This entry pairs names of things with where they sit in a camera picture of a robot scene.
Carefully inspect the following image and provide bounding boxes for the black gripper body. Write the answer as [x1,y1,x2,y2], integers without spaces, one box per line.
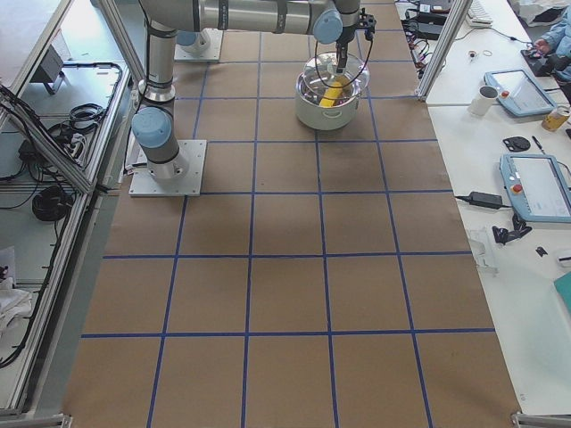
[335,0,376,45]

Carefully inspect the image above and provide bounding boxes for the glass pot lid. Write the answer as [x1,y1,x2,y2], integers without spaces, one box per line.
[301,52,369,103]

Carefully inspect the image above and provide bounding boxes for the yellow corn cob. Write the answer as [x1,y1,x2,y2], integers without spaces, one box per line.
[319,76,347,108]

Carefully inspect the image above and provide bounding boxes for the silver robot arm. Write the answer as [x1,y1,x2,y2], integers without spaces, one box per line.
[176,29,211,54]
[132,1,381,194]

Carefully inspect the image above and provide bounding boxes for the pale green cooking pot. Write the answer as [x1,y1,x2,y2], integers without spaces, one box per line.
[295,74,360,131]

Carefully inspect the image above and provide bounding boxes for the person hand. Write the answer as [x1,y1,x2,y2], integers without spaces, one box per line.
[534,38,551,54]

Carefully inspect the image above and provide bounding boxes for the red black power strip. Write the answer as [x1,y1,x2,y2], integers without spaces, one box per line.
[401,19,432,70]

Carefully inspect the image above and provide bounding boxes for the white mug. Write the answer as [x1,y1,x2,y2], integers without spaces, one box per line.
[468,85,499,117]

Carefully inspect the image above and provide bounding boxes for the far blue teach pendant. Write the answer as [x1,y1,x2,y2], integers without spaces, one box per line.
[484,69,557,117]

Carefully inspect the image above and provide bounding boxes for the blue teach pendant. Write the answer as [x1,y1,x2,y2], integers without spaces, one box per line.
[484,69,557,117]
[499,153,570,224]

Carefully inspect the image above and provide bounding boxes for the yellow drink can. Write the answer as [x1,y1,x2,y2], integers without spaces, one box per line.
[541,105,570,132]

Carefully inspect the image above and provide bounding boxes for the black power adapter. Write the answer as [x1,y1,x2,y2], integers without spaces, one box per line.
[468,192,504,210]

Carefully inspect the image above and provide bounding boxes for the near blue teach pendant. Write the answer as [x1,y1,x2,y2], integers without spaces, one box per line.
[499,153,570,224]

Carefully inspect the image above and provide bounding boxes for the white crumpled cloth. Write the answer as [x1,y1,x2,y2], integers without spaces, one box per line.
[0,245,32,340]

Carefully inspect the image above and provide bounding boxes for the aluminium frame post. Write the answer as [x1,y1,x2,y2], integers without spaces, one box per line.
[416,0,471,102]

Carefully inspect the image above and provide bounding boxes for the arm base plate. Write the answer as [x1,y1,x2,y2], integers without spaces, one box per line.
[128,140,207,197]
[174,29,223,62]

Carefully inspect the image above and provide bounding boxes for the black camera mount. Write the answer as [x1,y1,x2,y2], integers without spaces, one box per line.
[492,214,533,245]

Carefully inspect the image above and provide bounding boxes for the coiled black cables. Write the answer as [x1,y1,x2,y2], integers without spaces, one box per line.
[31,184,75,222]

